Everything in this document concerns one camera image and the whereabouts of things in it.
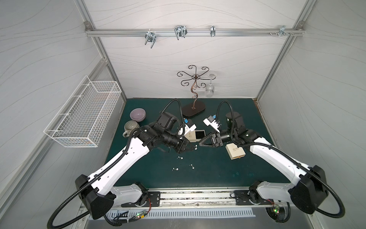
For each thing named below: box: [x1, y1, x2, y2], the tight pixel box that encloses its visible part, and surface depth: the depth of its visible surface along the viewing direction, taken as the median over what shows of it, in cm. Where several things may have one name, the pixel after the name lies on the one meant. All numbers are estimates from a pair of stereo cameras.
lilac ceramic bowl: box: [129, 107, 147, 123], surface depth 107 cm
